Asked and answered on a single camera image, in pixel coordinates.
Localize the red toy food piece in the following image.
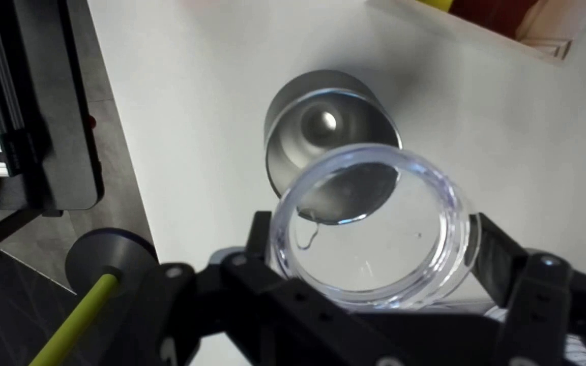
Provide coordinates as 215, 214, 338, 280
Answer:
450, 0, 542, 41

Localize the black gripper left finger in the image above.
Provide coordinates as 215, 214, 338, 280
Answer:
136, 210, 404, 366

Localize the black metal plate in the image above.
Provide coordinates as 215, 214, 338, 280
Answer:
10, 0, 107, 214

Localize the black disc with green rod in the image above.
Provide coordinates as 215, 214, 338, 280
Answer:
29, 226, 161, 366

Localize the clear round lid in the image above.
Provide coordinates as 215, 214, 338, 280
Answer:
269, 142, 484, 313

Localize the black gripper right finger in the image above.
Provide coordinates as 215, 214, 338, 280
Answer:
473, 211, 586, 366

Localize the yellow toy food piece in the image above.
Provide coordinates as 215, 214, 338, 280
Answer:
418, 0, 459, 12

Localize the black thermos cup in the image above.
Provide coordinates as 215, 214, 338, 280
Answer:
263, 67, 406, 227

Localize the white square food container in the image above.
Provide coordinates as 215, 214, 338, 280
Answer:
364, 0, 586, 64

